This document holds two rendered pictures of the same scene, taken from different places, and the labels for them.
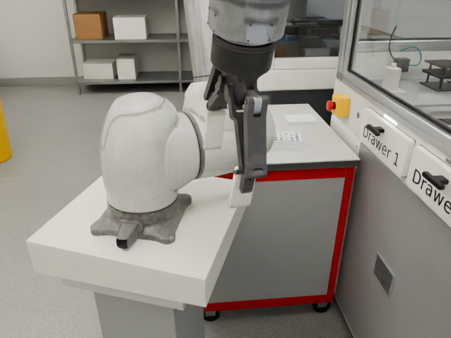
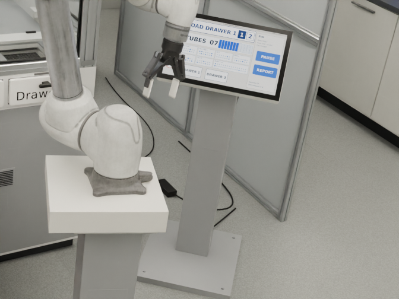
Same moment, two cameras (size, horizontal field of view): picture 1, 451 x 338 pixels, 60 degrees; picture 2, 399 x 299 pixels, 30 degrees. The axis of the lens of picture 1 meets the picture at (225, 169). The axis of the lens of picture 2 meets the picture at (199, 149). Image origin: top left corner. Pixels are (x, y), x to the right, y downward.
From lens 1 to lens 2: 286 cm
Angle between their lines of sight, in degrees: 101
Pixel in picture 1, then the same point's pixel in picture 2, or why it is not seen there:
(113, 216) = (137, 178)
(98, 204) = (116, 200)
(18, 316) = not seen: outside the picture
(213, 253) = not seen: hidden behind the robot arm
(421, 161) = (21, 85)
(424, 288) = (43, 148)
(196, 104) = (93, 104)
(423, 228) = (29, 120)
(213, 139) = (148, 91)
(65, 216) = (138, 207)
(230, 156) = not seen: hidden behind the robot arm
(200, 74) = (81, 89)
